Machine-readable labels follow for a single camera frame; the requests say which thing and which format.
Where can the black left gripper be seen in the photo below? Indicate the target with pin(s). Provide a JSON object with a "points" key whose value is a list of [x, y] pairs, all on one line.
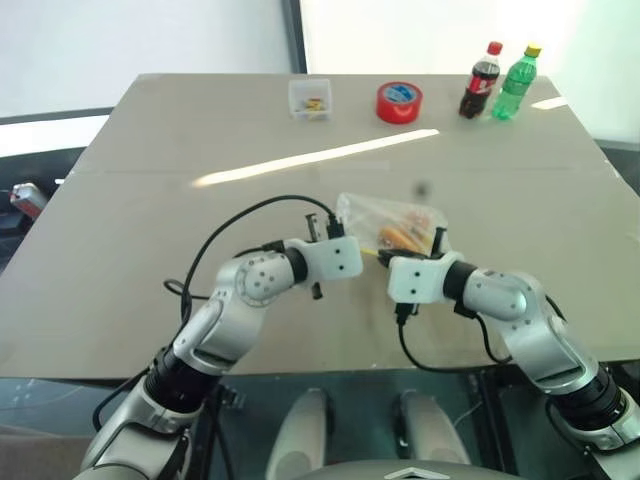
{"points": [[316, 291]]}

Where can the red tape roll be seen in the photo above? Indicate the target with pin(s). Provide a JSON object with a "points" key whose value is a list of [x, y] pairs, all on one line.
{"points": [[397, 112]]}

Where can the clear plastic bag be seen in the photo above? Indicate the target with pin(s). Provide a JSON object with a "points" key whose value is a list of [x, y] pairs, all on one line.
{"points": [[370, 215]]}

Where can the red and white canister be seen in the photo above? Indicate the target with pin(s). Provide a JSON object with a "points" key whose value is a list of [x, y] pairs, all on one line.
{"points": [[27, 197]]}

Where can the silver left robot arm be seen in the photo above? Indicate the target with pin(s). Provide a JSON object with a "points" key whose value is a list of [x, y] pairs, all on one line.
{"points": [[240, 285]]}

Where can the cola bottle red cap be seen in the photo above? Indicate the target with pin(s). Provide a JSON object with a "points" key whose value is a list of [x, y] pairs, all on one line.
{"points": [[480, 85]]}

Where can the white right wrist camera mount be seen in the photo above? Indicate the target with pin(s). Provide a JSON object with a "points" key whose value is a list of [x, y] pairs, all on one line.
{"points": [[415, 282]]}

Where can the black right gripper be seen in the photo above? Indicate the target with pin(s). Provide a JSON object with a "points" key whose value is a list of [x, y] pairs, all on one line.
{"points": [[389, 257]]}

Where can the black side bench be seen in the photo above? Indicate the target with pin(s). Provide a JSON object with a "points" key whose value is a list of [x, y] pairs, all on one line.
{"points": [[30, 170]]}

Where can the clear plastic box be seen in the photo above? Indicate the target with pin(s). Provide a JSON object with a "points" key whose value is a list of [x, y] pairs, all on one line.
{"points": [[310, 90]]}

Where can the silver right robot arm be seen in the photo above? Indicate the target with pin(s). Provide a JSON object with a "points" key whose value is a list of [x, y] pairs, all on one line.
{"points": [[500, 300]]}

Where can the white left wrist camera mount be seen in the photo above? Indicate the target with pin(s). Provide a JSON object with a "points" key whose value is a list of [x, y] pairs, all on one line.
{"points": [[345, 260]]}

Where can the black frame post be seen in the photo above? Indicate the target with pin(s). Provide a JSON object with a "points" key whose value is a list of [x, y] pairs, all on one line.
{"points": [[298, 35]]}

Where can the green bottle yellow cap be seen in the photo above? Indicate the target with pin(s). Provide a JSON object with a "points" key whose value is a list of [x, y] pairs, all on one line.
{"points": [[515, 85]]}

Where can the small colourful pieces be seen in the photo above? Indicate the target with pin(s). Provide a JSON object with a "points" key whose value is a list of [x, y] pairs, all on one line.
{"points": [[314, 105]]}

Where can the toy hot dog bun top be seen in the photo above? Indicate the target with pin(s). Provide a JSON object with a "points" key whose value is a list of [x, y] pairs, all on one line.
{"points": [[395, 235]]}

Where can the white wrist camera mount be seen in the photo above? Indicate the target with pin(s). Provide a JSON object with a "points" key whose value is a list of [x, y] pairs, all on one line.
{"points": [[415, 282], [345, 260]]}

